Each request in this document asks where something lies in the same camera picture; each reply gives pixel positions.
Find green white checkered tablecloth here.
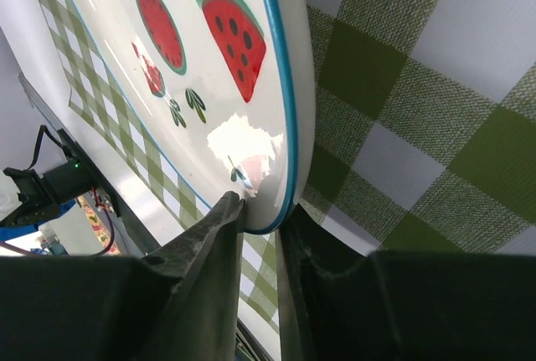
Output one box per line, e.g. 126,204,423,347
39,0,535,329

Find white plate with strawberries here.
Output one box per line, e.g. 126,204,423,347
72,0,315,235

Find yellow rimmed tray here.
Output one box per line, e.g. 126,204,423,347
77,196,111,248

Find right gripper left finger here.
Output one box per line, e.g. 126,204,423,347
1,192,245,360

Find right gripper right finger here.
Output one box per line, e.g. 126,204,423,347
276,207,535,360

